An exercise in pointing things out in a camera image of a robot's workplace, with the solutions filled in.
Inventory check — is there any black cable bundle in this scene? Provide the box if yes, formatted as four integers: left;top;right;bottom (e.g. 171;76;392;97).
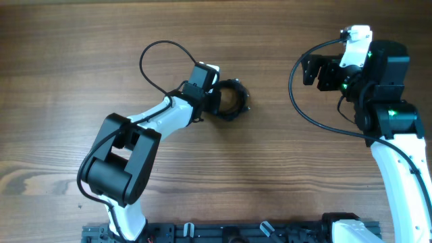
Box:
211;78;252;122

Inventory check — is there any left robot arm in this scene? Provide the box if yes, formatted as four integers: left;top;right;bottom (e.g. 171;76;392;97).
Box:
77;62;220;242

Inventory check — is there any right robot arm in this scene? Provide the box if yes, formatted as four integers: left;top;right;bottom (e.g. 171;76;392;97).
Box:
295;40;431;242

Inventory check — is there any right camera cable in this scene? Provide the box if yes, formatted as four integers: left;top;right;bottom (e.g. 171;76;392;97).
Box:
288;37;432;217

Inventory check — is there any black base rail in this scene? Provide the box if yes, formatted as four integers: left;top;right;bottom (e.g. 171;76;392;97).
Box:
80;221;382;243

